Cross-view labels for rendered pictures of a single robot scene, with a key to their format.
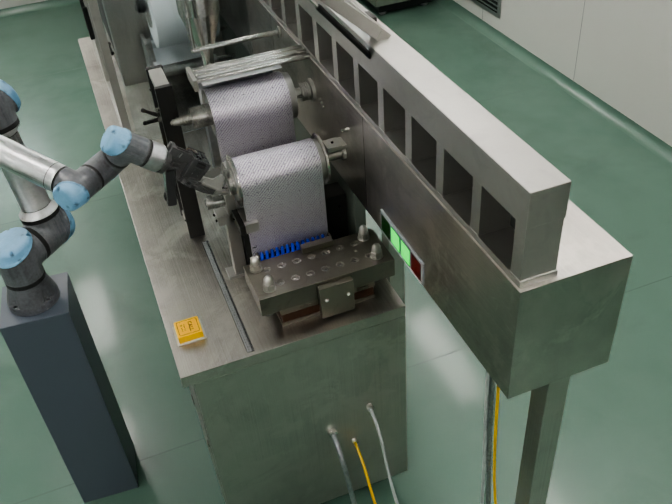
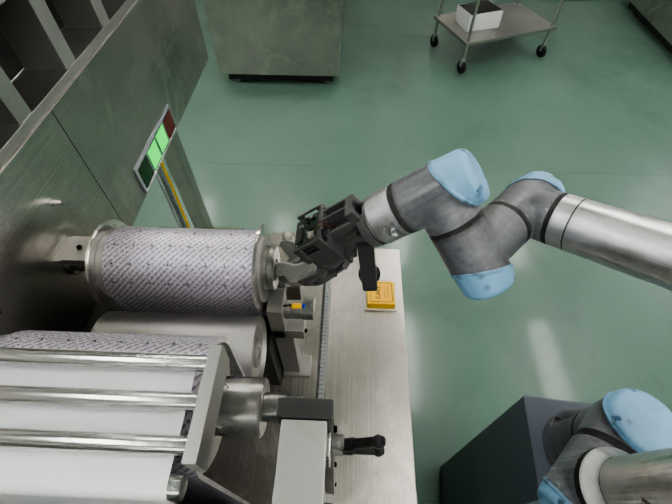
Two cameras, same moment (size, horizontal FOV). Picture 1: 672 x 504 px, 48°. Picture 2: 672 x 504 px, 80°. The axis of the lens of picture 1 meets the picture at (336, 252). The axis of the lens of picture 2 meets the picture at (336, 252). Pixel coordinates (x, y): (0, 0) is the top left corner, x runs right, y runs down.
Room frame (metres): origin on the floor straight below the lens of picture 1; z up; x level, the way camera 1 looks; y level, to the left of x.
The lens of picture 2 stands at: (2.08, 0.51, 1.81)
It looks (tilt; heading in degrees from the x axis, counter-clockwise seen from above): 53 degrees down; 201
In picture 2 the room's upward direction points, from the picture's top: straight up
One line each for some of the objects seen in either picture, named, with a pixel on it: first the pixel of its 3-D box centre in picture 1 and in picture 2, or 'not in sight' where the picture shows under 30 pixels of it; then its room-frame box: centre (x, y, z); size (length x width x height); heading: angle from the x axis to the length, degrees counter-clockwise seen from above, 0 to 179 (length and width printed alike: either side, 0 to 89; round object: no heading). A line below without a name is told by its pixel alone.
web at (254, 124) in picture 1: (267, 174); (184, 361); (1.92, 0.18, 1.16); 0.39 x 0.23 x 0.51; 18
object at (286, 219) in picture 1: (287, 220); not in sight; (1.74, 0.13, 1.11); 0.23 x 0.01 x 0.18; 108
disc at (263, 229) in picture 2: (234, 180); (263, 267); (1.76, 0.26, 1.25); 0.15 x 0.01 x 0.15; 18
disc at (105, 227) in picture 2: (320, 158); (114, 263); (1.84, 0.02, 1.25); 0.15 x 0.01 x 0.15; 18
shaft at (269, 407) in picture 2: (180, 121); (291, 407); (1.97, 0.42, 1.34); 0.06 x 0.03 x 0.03; 108
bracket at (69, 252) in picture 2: (334, 144); (77, 249); (1.85, -0.02, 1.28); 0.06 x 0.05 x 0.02; 108
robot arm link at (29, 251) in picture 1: (18, 255); (626, 432); (1.74, 0.92, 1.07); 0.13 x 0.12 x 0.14; 154
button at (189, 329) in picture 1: (188, 329); (380, 294); (1.53, 0.43, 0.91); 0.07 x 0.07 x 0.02; 18
